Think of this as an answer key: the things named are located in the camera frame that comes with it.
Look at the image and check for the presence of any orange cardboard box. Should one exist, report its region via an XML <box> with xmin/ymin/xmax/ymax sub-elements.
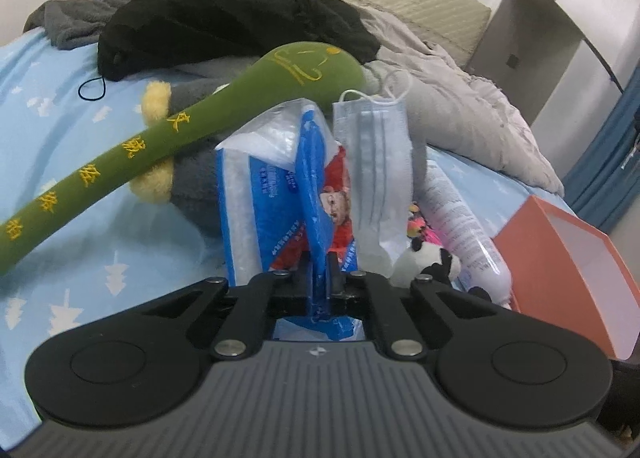
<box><xmin>494</xmin><ymin>196</ymin><xmax>639</xmax><ymax>360</ymax></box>

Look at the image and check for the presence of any black clothing pile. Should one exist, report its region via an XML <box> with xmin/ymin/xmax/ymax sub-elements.
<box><xmin>96</xmin><ymin>0</ymin><xmax>381</xmax><ymax>80</ymax></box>

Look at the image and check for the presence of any white spray can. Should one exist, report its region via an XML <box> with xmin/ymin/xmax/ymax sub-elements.
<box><xmin>418</xmin><ymin>161</ymin><xmax>512</xmax><ymax>306</ymax></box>

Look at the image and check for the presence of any pink feather toy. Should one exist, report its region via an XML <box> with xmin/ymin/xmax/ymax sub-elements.
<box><xmin>407</xmin><ymin>202</ymin><xmax>444</xmax><ymax>247</ymax></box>

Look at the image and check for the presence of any grey penguin plush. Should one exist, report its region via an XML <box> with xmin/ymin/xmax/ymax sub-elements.
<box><xmin>129</xmin><ymin>57</ymin><xmax>254</xmax><ymax>237</ymax></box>

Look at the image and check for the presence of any light blue face mask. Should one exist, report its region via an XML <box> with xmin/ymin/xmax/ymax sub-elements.
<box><xmin>333</xmin><ymin>70</ymin><xmax>413</xmax><ymax>277</ymax></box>

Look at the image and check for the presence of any blue white plastic bag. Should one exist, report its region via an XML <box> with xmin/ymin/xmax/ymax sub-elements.
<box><xmin>214</xmin><ymin>98</ymin><xmax>366</xmax><ymax>343</ymax></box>

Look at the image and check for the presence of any blue curtain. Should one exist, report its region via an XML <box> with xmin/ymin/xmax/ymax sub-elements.
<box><xmin>563</xmin><ymin>73</ymin><xmax>639</xmax><ymax>233</ymax></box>

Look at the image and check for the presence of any small panda plush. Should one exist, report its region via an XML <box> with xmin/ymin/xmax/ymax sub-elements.
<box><xmin>390</xmin><ymin>237</ymin><xmax>492</xmax><ymax>302</ymax></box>

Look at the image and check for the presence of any long green plush stick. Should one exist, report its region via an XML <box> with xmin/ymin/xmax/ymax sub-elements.
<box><xmin>1</xmin><ymin>42</ymin><xmax>364</xmax><ymax>273</ymax></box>

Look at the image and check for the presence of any grey duvet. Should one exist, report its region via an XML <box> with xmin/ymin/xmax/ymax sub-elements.
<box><xmin>357</xmin><ymin>6</ymin><xmax>564</xmax><ymax>197</ymax></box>

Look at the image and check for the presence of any black hair tie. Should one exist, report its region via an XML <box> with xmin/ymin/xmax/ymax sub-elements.
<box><xmin>77</xmin><ymin>76</ymin><xmax>109</xmax><ymax>101</ymax></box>

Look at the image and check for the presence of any dark grey blanket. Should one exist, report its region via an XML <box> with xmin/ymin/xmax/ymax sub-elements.
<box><xmin>23</xmin><ymin>0</ymin><xmax>132</xmax><ymax>50</ymax></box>

